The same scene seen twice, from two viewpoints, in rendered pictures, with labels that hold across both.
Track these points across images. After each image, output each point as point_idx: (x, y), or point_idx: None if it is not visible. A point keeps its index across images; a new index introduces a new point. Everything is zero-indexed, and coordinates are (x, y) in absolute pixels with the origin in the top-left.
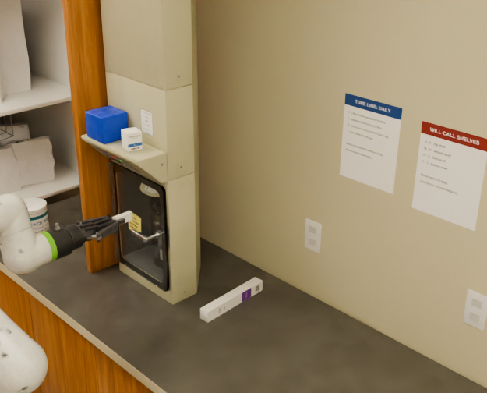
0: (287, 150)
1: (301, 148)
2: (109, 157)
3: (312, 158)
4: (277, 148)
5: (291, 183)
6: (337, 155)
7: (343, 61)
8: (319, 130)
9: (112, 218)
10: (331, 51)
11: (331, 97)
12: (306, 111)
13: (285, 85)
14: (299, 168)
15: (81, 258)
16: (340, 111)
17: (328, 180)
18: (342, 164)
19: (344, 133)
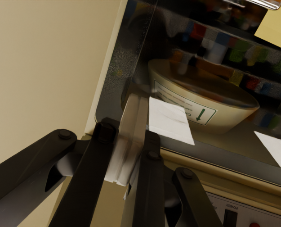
0: (79, 56)
1: (55, 58)
2: None
3: (39, 44)
4: (95, 61)
5: (81, 11)
6: None
7: None
8: (25, 77)
9: (121, 179)
10: (3, 149)
11: (5, 109)
12: (41, 99)
13: (68, 129)
14: (62, 32)
15: None
16: None
17: (15, 14)
18: None
19: None
